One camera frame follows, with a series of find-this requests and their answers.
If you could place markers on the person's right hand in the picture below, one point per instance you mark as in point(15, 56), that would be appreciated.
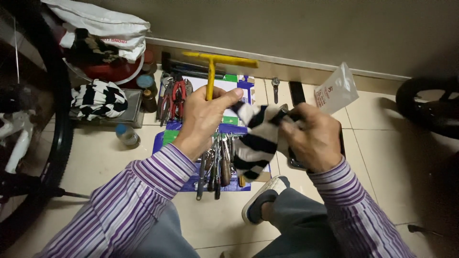
point(315, 139)

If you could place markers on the person's left hand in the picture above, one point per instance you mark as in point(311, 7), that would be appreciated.
point(200, 118)

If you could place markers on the person's right fingers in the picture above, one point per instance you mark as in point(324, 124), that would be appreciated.
point(289, 125)

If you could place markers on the black white striped cloth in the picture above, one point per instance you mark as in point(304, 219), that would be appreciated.
point(256, 147)
point(98, 98)

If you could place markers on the black flat bar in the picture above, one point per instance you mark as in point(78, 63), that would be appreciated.
point(297, 93)

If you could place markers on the silver ratchet wrench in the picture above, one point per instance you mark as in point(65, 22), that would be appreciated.
point(275, 87)

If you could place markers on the white plastic pouch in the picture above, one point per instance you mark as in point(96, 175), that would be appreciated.
point(335, 91)

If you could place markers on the row of screwdrivers and wrenches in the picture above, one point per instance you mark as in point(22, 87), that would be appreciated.
point(220, 165)

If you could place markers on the white grey slipper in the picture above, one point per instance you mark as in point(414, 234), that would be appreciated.
point(260, 200)

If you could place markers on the person's grey trousers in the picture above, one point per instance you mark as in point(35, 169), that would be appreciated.
point(301, 222)

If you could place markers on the flattened blue cardboard box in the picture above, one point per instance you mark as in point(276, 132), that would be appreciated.
point(172, 138)

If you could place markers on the small black wheel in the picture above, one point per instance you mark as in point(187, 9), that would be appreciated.
point(430, 114)

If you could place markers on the brown bottle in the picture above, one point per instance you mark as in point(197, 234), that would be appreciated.
point(149, 102)

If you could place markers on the blue lidded jar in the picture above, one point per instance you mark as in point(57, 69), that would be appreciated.
point(146, 83)

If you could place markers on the grey metal box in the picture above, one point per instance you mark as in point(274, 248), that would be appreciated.
point(134, 107)

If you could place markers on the small blue capped bottle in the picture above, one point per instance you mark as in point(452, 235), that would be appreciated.
point(127, 135)

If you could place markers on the black kickstand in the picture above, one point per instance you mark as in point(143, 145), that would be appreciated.
point(423, 230)

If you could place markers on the red plastic basin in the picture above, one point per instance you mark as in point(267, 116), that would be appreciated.
point(114, 71)

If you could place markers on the white plastic bag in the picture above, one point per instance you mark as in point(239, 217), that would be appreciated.
point(107, 25)

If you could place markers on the dark patterned cloth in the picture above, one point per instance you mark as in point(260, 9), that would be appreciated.
point(91, 48)

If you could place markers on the black bicycle wheel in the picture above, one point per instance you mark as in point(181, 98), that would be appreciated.
point(59, 118)

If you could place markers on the white bicycle frame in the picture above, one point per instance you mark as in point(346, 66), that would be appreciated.
point(19, 143)

